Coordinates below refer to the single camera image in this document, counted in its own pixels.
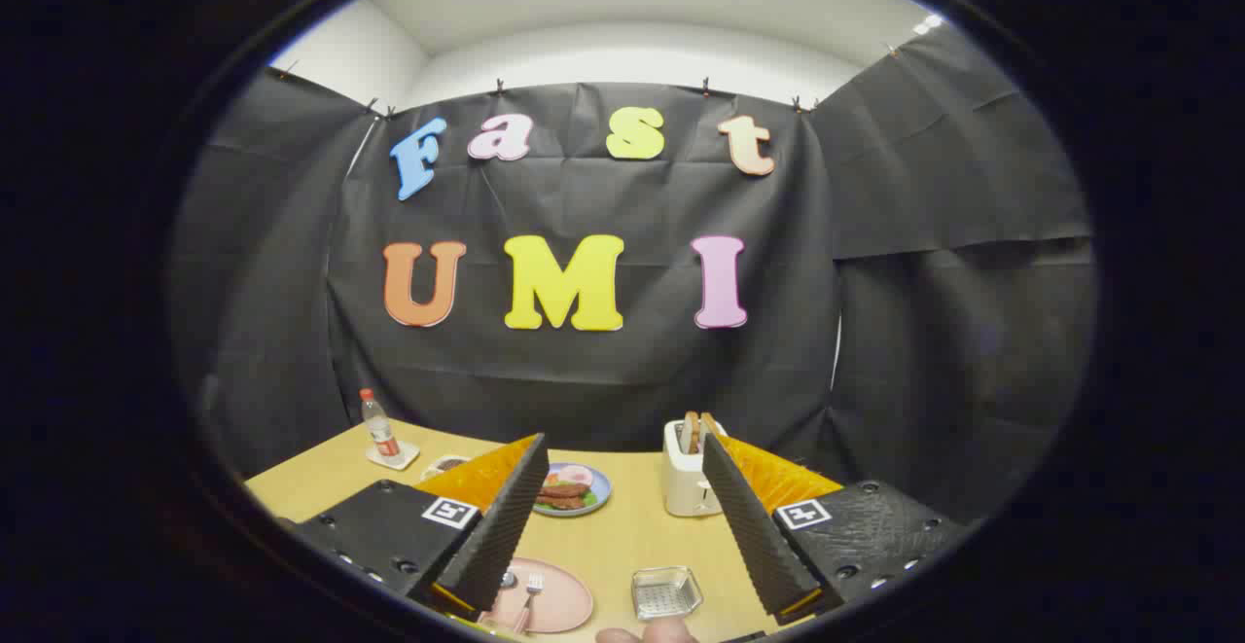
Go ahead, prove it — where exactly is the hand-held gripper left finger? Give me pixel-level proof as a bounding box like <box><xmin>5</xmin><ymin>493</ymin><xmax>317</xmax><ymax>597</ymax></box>
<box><xmin>290</xmin><ymin>433</ymin><xmax>551</xmax><ymax>623</ymax></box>

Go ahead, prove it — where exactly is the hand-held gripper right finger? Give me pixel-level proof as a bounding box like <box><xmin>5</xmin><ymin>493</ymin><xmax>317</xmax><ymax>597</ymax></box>
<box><xmin>700</xmin><ymin>432</ymin><xmax>969</xmax><ymax>625</ymax></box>

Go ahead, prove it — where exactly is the fork with checked handle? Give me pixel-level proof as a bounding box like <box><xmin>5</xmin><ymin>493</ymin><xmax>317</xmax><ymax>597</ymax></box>
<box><xmin>516</xmin><ymin>573</ymin><xmax>544</xmax><ymax>634</ymax></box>

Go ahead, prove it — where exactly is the pink round plate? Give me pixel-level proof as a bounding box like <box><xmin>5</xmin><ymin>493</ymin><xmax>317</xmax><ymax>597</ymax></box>
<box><xmin>481</xmin><ymin>557</ymin><xmax>594</xmax><ymax>634</ymax></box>

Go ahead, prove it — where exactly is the white toaster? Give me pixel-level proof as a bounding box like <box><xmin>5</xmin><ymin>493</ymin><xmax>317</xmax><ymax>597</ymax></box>
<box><xmin>662</xmin><ymin>419</ymin><xmax>726</xmax><ymax>518</ymax></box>

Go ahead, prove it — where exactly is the blue food plate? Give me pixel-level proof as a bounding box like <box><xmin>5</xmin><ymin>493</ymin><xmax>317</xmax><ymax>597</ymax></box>
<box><xmin>533</xmin><ymin>462</ymin><xmax>613</xmax><ymax>518</ymax></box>

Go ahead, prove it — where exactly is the white square coaster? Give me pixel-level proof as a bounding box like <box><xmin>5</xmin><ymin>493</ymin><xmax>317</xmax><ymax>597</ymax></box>
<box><xmin>367</xmin><ymin>441</ymin><xmax>421</xmax><ymax>471</ymax></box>

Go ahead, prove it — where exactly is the clear water bottle red label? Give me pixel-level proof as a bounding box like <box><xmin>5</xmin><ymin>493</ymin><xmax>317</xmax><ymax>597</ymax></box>
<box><xmin>360</xmin><ymin>388</ymin><xmax>402</xmax><ymax>459</ymax></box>

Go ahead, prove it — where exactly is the metal wire basket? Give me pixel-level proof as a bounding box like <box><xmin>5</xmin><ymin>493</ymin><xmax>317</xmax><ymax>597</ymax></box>
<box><xmin>630</xmin><ymin>566</ymin><xmax>704</xmax><ymax>621</ymax></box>

